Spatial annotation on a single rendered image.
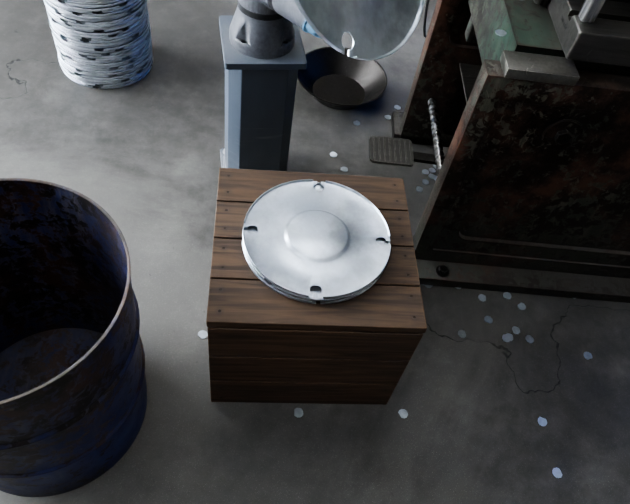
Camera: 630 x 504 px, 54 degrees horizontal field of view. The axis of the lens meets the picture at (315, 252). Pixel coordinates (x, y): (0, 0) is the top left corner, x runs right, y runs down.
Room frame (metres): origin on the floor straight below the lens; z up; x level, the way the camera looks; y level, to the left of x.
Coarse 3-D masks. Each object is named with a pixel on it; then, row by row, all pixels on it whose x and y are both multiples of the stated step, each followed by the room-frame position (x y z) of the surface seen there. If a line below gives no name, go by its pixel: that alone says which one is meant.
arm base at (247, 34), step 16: (240, 16) 1.19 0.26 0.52; (256, 16) 1.17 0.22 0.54; (272, 16) 1.18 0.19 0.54; (240, 32) 1.18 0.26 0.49; (256, 32) 1.16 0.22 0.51; (272, 32) 1.17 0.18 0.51; (288, 32) 1.21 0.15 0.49; (240, 48) 1.16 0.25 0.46; (256, 48) 1.15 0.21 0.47; (272, 48) 1.16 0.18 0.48; (288, 48) 1.19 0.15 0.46
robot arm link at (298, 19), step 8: (272, 0) 1.14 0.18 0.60; (280, 0) 1.13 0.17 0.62; (288, 0) 1.12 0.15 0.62; (280, 8) 1.13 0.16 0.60; (288, 8) 1.11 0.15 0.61; (296, 8) 1.10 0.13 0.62; (288, 16) 1.12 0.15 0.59; (296, 16) 1.10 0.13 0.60; (296, 24) 1.12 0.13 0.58; (304, 24) 1.09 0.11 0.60; (312, 32) 1.09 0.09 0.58
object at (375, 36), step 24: (312, 0) 0.66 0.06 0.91; (336, 0) 0.69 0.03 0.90; (360, 0) 0.72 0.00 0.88; (384, 0) 0.76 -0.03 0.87; (408, 0) 0.79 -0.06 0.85; (312, 24) 0.63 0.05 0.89; (336, 24) 0.67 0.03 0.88; (360, 24) 0.70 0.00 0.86; (384, 24) 0.74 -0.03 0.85; (408, 24) 0.77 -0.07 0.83; (336, 48) 0.64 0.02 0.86; (360, 48) 0.68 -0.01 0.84; (384, 48) 0.71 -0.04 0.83
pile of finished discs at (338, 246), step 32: (288, 192) 0.85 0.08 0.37; (320, 192) 0.86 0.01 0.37; (352, 192) 0.88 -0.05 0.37; (256, 224) 0.75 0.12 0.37; (288, 224) 0.76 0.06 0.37; (320, 224) 0.77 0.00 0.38; (352, 224) 0.80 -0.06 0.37; (384, 224) 0.81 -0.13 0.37; (256, 256) 0.67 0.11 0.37; (288, 256) 0.69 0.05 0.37; (320, 256) 0.70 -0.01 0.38; (352, 256) 0.72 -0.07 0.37; (384, 256) 0.73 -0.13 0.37; (288, 288) 0.62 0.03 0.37; (320, 288) 0.64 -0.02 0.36; (352, 288) 0.64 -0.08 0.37
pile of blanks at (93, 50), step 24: (48, 0) 1.49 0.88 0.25; (72, 0) 1.47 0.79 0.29; (96, 0) 1.47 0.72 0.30; (120, 0) 1.52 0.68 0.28; (144, 0) 1.62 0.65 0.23; (72, 24) 1.45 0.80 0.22; (96, 24) 1.46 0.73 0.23; (120, 24) 1.50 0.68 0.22; (144, 24) 1.59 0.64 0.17; (72, 48) 1.47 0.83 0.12; (96, 48) 1.47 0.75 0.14; (120, 48) 1.50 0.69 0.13; (144, 48) 1.58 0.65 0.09; (72, 72) 1.46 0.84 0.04; (96, 72) 1.46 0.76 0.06; (120, 72) 1.48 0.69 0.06; (144, 72) 1.56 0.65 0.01
